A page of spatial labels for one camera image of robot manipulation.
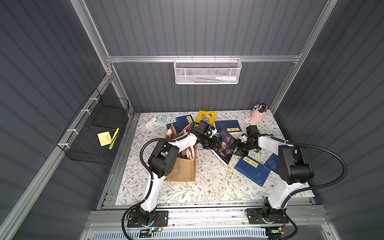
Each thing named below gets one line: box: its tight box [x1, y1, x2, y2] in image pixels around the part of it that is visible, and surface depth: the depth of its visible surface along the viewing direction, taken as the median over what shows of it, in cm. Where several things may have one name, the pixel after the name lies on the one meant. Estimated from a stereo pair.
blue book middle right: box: [215, 119, 242, 133], surface depth 114 cm
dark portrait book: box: [211, 128, 237, 166], surface depth 96 cm
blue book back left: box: [166, 117, 185, 134], surface depth 114 cm
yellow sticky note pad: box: [97, 131, 112, 147], surface depth 75 cm
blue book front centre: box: [233, 156, 272, 187], surface depth 93 cm
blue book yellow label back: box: [175, 114, 194, 132], surface depth 116 cm
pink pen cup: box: [251, 97, 268, 124], surface depth 110 cm
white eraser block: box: [145, 117, 157, 129], surface depth 114 cm
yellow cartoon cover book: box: [195, 110, 217, 128], surface depth 118 cm
